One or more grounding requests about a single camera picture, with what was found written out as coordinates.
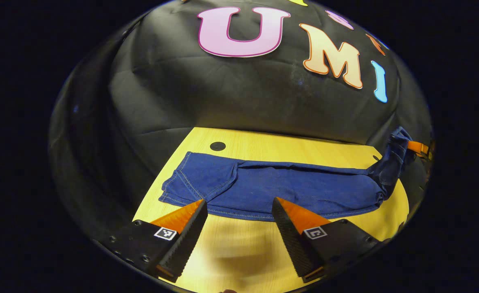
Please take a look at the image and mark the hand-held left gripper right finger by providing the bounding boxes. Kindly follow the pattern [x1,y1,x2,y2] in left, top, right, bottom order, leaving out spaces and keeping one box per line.
[271,197,382,284]

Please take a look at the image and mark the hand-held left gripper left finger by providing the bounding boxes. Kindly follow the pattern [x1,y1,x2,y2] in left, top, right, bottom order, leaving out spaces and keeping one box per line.
[99,199,209,283]

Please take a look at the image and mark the blue denim jeans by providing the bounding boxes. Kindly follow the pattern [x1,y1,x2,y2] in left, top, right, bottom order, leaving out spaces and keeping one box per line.
[159,126,413,222]

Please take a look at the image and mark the black backdrop cloth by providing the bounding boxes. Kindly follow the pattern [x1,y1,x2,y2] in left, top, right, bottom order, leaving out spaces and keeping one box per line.
[49,0,432,241]

